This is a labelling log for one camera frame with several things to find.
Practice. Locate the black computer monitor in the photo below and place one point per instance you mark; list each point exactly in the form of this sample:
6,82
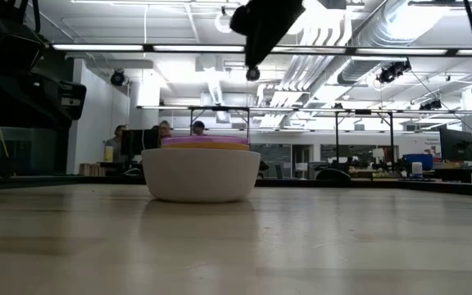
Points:
456,145
137,142

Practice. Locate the yellow bottle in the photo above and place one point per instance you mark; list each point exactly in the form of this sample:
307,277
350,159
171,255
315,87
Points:
108,153

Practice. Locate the black metal station frame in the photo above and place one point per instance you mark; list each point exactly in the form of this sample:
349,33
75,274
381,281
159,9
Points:
337,139
219,108

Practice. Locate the yellow plastic bowl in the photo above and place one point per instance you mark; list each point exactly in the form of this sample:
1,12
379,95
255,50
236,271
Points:
205,146

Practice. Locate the purple plastic bowl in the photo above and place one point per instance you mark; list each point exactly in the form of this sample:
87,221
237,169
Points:
205,139

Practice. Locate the blue storage bin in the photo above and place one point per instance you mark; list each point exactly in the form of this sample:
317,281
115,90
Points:
418,160

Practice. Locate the black aluminium table frame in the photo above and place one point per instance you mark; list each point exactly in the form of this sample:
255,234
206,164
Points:
383,184

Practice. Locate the black overhead camera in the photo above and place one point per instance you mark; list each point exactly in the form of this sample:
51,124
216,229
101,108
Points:
262,33

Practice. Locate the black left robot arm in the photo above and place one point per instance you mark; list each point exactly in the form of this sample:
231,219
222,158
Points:
10,82

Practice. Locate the black ceiling camera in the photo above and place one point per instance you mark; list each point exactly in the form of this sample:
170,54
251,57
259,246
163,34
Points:
117,78
391,72

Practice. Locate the stacked wooden blocks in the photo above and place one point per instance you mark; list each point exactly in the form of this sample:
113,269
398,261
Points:
92,169

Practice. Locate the person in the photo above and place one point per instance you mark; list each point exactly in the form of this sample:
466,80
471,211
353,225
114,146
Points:
164,131
198,128
118,142

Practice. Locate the black office chair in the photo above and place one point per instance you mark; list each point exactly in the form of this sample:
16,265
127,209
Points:
333,175

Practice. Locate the silver ventilation duct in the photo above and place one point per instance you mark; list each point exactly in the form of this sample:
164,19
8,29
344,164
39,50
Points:
383,33

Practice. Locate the large white bowl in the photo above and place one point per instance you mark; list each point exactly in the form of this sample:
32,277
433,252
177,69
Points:
201,176

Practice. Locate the grey translucent bin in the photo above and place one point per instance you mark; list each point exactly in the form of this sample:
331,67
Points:
23,151

